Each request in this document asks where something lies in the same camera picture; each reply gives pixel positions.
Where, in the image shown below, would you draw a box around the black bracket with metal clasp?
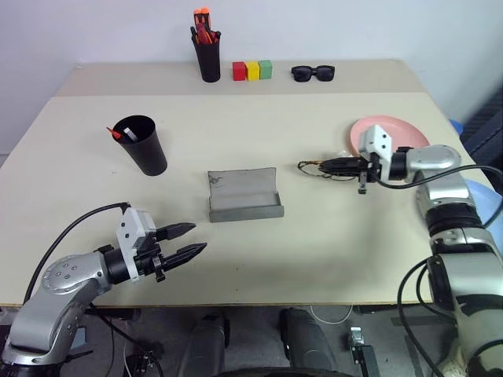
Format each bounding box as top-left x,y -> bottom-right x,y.
345,326 -> 380,377

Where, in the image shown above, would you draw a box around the black sunglasses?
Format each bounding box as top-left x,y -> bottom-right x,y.
290,64 -> 336,83

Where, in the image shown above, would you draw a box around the white floor cable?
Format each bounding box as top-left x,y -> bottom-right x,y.
308,302 -> 355,324

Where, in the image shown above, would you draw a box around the tall black pen holder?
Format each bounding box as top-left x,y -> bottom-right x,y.
192,33 -> 222,84

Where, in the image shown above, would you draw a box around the thin-framed clear eyeglasses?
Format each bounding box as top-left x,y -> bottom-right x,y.
296,158 -> 357,182

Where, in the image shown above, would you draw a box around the pink plate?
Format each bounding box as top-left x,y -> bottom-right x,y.
345,114 -> 431,159

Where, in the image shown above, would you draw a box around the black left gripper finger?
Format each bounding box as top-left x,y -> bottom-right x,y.
155,221 -> 197,242
160,242 -> 208,273

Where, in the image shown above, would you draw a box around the blue plate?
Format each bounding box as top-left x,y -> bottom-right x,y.
466,178 -> 503,237

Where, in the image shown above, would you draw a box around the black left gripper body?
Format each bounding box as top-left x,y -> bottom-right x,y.
134,232 -> 166,284

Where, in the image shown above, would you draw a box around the grey glasses case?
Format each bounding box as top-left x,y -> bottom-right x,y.
207,166 -> 285,224

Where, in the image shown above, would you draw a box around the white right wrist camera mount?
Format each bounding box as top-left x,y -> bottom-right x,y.
358,124 -> 395,163

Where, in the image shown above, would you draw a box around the wide black cup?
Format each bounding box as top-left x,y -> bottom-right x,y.
110,114 -> 169,178

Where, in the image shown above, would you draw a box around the dark rounded shape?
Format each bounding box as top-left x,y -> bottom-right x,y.
278,306 -> 336,372
183,311 -> 231,375

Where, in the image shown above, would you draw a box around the dark furniture piece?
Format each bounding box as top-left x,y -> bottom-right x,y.
458,83 -> 503,167

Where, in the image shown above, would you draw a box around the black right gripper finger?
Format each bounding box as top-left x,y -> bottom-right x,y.
321,156 -> 361,168
320,166 -> 361,178

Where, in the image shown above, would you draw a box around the yellow wooden block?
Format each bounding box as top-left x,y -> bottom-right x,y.
244,60 -> 262,82

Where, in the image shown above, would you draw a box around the red marker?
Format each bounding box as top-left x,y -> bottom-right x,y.
196,27 -> 218,45

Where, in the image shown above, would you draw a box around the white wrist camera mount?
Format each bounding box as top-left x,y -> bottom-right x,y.
116,206 -> 159,282
358,124 -> 395,163

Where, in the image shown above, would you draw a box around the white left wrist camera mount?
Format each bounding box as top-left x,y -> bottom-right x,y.
116,206 -> 159,282

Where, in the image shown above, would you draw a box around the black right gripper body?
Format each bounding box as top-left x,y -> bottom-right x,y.
358,152 -> 382,196

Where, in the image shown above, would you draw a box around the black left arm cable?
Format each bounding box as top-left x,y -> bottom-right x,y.
23,201 -> 131,306

